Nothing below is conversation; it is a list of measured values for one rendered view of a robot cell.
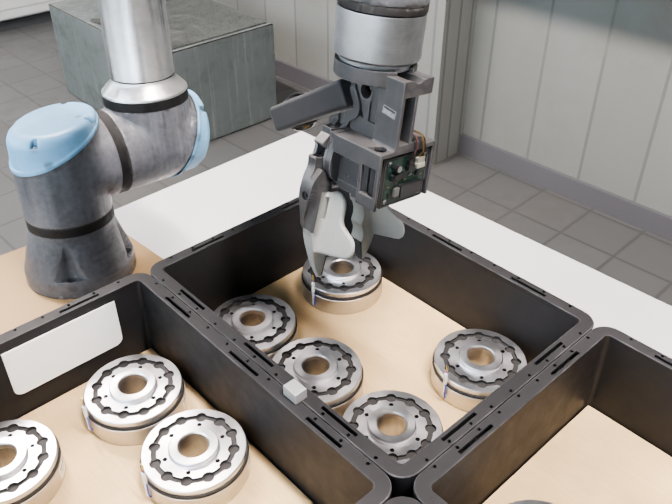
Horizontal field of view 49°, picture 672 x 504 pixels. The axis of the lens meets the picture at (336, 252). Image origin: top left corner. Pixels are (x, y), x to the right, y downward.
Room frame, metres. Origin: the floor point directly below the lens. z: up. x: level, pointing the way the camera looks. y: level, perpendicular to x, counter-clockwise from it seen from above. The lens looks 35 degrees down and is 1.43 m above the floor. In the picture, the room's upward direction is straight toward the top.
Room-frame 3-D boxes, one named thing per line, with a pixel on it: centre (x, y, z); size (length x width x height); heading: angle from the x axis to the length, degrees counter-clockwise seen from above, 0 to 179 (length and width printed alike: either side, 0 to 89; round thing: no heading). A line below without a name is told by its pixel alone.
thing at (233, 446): (0.47, 0.14, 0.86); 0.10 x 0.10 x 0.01
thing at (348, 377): (0.58, 0.02, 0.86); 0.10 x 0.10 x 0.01
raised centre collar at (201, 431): (0.47, 0.14, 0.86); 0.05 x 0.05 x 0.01
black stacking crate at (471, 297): (0.62, -0.03, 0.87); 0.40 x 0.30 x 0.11; 43
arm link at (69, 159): (0.86, 0.36, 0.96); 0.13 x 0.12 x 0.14; 131
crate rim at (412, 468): (0.62, -0.03, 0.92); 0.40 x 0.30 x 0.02; 43
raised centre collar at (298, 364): (0.58, 0.02, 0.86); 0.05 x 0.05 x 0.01
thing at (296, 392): (0.47, 0.04, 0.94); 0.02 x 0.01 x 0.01; 43
